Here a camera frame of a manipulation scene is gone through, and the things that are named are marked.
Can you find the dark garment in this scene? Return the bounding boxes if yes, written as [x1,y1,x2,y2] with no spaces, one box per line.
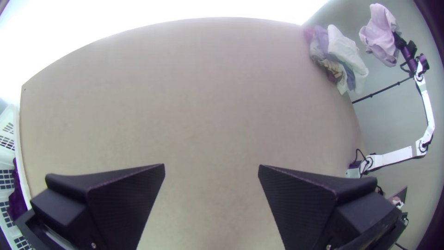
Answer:
[7,158,28,221]

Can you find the black cable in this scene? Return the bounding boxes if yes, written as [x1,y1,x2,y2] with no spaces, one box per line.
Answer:
[353,148,374,175]
[352,77,413,105]

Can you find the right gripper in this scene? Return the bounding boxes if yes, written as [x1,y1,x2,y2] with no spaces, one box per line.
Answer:
[393,30,408,49]

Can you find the pale pink t-shirt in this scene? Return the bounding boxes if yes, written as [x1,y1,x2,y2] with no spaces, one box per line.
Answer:
[359,3,401,68]

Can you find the heap of clothes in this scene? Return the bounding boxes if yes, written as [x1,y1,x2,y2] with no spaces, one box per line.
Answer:
[303,24,370,95]

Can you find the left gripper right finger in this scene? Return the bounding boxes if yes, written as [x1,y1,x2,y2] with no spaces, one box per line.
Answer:
[258,164,403,250]

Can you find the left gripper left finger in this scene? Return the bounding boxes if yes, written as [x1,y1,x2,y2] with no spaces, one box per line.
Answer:
[30,163,166,250]

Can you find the white laundry basket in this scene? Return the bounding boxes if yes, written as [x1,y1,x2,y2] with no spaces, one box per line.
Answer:
[0,104,34,250]

